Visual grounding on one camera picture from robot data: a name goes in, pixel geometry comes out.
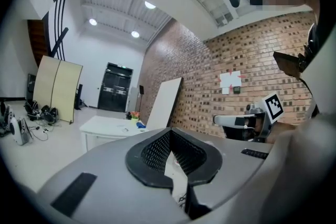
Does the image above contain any black backpack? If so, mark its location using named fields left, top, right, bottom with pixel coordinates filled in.
left=40, top=104, right=60, bottom=124

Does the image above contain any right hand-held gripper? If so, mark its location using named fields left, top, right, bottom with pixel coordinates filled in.
left=213, top=91, right=286, bottom=143

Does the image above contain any person's right forearm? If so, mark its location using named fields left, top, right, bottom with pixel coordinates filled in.
left=266, top=121, right=313, bottom=144

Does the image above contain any staircase with black railing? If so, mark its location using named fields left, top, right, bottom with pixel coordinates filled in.
left=27, top=0, right=69, bottom=64

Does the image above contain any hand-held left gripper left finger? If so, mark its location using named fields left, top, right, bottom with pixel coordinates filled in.
left=38, top=127, right=190, bottom=224

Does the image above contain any black speaker stand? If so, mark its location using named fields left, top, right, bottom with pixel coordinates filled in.
left=75, top=83, right=86, bottom=111

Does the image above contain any person's black clothing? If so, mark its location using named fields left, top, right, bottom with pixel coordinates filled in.
left=304, top=22, right=325, bottom=73

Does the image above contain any large white leaning board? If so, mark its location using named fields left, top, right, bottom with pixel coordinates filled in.
left=146, top=77, right=184, bottom=132

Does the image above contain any beige folding screen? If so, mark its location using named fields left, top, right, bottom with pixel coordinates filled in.
left=33, top=55, right=83, bottom=124

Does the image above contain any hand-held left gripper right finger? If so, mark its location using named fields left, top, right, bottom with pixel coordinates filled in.
left=172, top=127, right=272, bottom=210

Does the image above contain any white wall paper sheet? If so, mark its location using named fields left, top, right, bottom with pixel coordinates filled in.
left=219, top=69, right=243, bottom=95

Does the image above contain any dark brown flat box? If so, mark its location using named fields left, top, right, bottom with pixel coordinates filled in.
left=272, top=51, right=308, bottom=81

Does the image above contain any black floor cable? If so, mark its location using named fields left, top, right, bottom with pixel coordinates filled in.
left=26, top=123, right=62, bottom=141

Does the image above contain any black rectangular panel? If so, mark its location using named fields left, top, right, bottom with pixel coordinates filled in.
left=26, top=73, right=38, bottom=101

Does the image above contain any black double door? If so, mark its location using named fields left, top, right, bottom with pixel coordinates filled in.
left=98, top=62, right=133, bottom=113

